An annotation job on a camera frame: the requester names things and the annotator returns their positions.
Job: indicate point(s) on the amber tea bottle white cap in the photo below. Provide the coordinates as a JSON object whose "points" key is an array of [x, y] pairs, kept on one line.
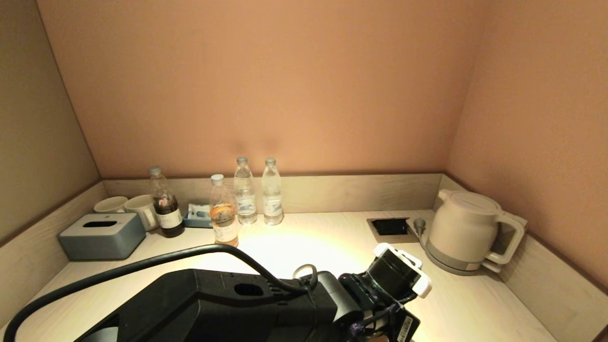
{"points": [[224, 223]]}

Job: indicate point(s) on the recessed power socket panel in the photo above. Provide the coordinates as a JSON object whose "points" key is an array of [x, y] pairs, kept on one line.
{"points": [[390, 228]]}

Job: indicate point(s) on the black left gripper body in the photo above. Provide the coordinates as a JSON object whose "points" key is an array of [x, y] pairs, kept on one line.
{"points": [[394, 327]]}

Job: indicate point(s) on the dark drink bottle grey cap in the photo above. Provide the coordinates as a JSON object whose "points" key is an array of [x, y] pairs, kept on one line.
{"points": [[167, 213]]}

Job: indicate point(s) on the small blue tray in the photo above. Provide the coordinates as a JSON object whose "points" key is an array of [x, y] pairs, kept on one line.
{"points": [[197, 223]]}

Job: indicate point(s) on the grey kettle plug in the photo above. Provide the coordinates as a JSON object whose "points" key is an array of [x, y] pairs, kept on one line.
{"points": [[419, 225]]}

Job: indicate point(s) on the white electric kettle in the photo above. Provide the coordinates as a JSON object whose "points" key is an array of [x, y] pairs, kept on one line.
{"points": [[465, 228]]}

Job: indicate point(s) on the grey kettle base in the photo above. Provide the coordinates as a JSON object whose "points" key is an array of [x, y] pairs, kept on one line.
{"points": [[449, 266]]}

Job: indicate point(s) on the white sachet packet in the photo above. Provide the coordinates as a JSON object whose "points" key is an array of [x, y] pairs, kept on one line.
{"points": [[198, 211]]}

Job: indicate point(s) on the blue-grey tissue box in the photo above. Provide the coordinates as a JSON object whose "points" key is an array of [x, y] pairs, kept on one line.
{"points": [[100, 240]]}

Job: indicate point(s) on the white ribbed mug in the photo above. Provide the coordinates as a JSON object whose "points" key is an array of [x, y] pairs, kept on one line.
{"points": [[141, 209], [110, 205]]}

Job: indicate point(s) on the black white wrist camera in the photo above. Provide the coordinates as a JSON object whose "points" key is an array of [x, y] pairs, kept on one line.
{"points": [[396, 270]]}

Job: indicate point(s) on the clear water bottle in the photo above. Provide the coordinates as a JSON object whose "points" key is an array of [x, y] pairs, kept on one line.
{"points": [[245, 199], [272, 202]]}

